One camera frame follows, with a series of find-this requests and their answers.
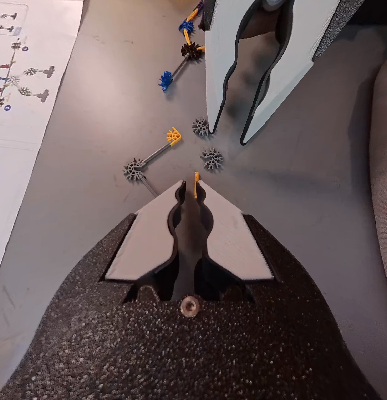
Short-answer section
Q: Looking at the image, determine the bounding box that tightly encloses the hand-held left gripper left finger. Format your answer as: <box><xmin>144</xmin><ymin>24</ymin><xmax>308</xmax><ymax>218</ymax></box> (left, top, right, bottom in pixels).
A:
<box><xmin>105</xmin><ymin>180</ymin><xmax>186</xmax><ymax>282</ymax></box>

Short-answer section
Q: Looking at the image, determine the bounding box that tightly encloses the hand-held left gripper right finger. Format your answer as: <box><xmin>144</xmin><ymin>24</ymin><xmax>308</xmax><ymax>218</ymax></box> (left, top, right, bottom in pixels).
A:
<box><xmin>196</xmin><ymin>181</ymin><xmax>274</xmax><ymax>283</ymax></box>

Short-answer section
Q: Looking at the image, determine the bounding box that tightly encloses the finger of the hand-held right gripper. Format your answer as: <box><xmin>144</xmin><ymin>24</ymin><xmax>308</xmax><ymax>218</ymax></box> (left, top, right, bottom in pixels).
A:
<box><xmin>205</xmin><ymin>0</ymin><xmax>256</xmax><ymax>134</ymax></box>
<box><xmin>240</xmin><ymin>0</ymin><xmax>341</xmax><ymax>146</ymax></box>

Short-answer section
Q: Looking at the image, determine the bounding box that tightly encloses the blue yellow toy rod model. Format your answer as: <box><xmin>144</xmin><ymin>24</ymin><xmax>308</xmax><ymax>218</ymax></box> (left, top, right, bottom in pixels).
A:
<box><xmin>158</xmin><ymin>0</ymin><xmax>207</xmax><ymax>93</ymax></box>

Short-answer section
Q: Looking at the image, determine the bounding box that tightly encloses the grey toy rod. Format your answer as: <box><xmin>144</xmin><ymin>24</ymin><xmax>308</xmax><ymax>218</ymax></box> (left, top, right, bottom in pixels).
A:
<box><xmin>171</xmin><ymin>56</ymin><xmax>190</xmax><ymax>77</ymax></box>
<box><xmin>143</xmin><ymin>142</ymin><xmax>173</xmax><ymax>165</ymax></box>
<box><xmin>142</xmin><ymin>176</ymin><xmax>159</xmax><ymax>198</ymax></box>

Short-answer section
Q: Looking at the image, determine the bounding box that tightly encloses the blue toy connector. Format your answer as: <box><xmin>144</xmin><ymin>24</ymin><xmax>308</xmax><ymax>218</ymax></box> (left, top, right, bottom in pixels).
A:
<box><xmin>158</xmin><ymin>71</ymin><xmax>174</xmax><ymax>93</ymax></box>

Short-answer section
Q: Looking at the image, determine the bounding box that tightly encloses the grey toy connector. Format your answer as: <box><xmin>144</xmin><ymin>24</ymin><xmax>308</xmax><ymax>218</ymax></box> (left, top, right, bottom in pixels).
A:
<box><xmin>123</xmin><ymin>158</ymin><xmax>145</xmax><ymax>182</ymax></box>
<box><xmin>200</xmin><ymin>147</ymin><xmax>224</xmax><ymax>171</ymax></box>
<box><xmin>192</xmin><ymin>117</ymin><xmax>210</xmax><ymax>137</ymax></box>

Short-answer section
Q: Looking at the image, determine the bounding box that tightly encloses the yellow toy connector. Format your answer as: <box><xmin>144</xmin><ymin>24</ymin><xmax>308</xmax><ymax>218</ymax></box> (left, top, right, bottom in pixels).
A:
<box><xmin>166</xmin><ymin>126</ymin><xmax>183</xmax><ymax>147</ymax></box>

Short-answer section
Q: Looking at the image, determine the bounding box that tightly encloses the white instruction sheet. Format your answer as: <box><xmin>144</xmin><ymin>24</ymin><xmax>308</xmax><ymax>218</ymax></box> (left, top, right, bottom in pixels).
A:
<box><xmin>0</xmin><ymin>0</ymin><xmax>85</xmax><ymax>283</ymax></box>

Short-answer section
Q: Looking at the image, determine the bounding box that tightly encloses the grey desk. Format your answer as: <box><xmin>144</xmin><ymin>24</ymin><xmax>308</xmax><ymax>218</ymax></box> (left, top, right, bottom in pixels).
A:
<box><xmin>0</xmin><ymin>0</ymin><xmax>387</xmax><ymax>394</ymax></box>

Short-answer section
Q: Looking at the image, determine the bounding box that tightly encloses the person's right hand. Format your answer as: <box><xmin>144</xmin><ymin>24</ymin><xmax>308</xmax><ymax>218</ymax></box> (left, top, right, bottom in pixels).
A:
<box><xmin>241</xmin><ymin>10</ymin><xmax>281</xmax><ymax>39</ymax></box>

